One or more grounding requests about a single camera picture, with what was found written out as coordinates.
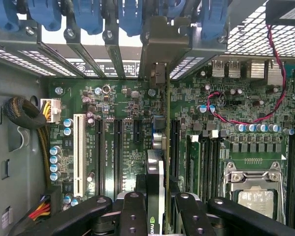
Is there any red and yellow wire bundle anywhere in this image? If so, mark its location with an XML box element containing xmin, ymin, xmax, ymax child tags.
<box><xmin>28</xmin><ymin>195</ymin><xmax>52</xmax><ymax>222</ymax></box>

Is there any braided black power cable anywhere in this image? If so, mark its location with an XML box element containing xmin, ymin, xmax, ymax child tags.
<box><xmin>3</xmin><ymin>96</ymin><xmax>52</xmax><ymax>188</ymax></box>

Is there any metal CPU socket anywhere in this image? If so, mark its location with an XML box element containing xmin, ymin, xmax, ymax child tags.
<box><xmin>223</xmin><ymin>160</ymin><xmax>286</xmax><ymax>225</ymax></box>

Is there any long black expansion slot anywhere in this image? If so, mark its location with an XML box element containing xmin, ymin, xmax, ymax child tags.
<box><xmin>171</xmin><ymin>119</ymin><xmax>181</xmax><ymax>182</ymax></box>
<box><xmin>113</xmin><ymin>118</ymin><xmax>124</xmax><ymax>198</ymax></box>
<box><xmin>94</xmin><ymin>118</ymin><xmax>106</xmax><ymax>198</ymax></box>

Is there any metal expansion slot cover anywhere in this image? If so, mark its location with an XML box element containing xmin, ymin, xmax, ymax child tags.
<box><xmin>104</xmin><ymin>29</ymin><xmax>128</xmax><ymax>79</ymax></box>
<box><xmin>65</xmin><ymin>27</ymin><xmax>107</xmax><ymax>79</ymax></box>

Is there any blue card latch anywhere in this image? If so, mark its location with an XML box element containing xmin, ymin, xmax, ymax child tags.
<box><xmin>161</xmin><ymin>0</ymin><xmax>188</xmax><ymax>20</ymax></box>
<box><xmin>117</xmin><ymin>0</ymin><xmax>148</xmax><ymax>38</ymax></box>
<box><xmin>0</xmin><ymin>0</ymin><xmax>18</xmax><ymax>33</ymax></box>
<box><xmin>201</xmin><ymin>0</ymin><xmax>229</xmax><ymax>42</ymax></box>
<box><xmin>72</xmin><ymin>0</ymin><xmax>104</xmax><ymax>35</ymax></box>
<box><xmin>28</xmin><ymin>0</ymin><xmax>62</xmax><ymax>32</ymax></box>

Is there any installed green RAM stick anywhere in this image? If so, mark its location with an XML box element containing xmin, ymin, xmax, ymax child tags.
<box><xmin>186</xmin><ymin>134</ymin><xmax>203</xmax><ymax>205</ymax></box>

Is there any CPU with thermal paste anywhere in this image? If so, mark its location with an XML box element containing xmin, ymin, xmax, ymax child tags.
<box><xmin>237</xmin><ymin>188</ymin><xmax>278</xmax><ymax>219</ymax></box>

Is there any white expansion slot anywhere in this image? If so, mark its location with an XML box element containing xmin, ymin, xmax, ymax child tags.
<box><xmin>72</xmin><ymin>113</ymin><xmax>87</xmax><ymax>198</ymax></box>

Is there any white power connector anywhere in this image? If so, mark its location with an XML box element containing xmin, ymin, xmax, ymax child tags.
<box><xmin>39</xmin><ymin>97</ymin><xmax>62</xmax><ymax>124</ymax></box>

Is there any green motherboard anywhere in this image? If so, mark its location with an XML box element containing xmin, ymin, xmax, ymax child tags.
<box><xmin>48</xmin><ymin>56</ymin><xmax>295</xmax><ymax>236</ymax></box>

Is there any red and black wire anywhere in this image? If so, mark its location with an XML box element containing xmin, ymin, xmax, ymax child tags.
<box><xmin>206</xmin><ymin>24</ymin><xmax>288</xmax><ymax>125</ymax></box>

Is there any short black expansion slot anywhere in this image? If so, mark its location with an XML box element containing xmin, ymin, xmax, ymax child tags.
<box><xmin>133</xmin><ymin>119</ymin><xmax>142</xmax><ymax>145</ymax></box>

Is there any black case fan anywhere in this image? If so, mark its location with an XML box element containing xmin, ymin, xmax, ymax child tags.
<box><xmin>265</xmin><ymin>0</ymin><xmax>295</xmax><ymax>27</ymax></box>

